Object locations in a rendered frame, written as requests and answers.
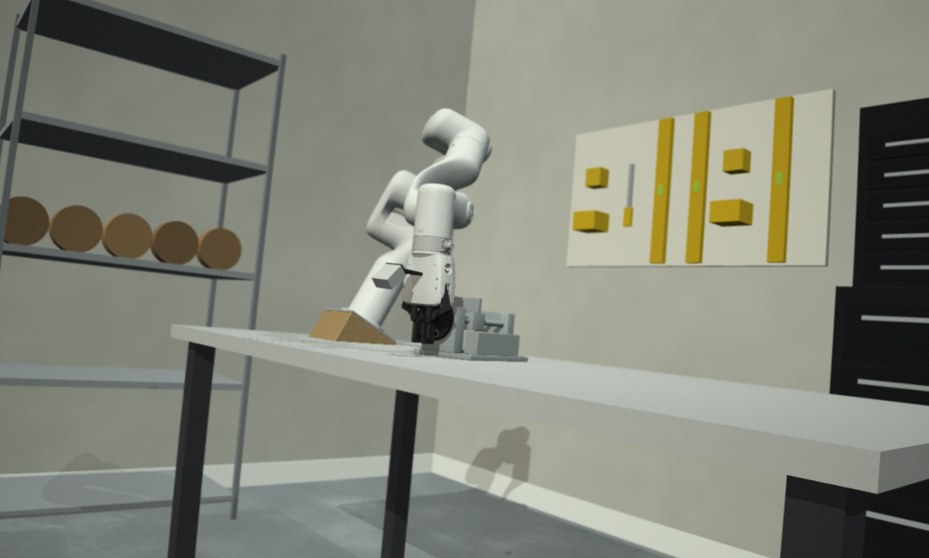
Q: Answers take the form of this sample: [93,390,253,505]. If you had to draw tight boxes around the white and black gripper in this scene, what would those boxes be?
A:
[401,250,455,344]

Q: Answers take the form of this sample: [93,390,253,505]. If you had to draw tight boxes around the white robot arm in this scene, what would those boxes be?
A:
[341,108,492,332]

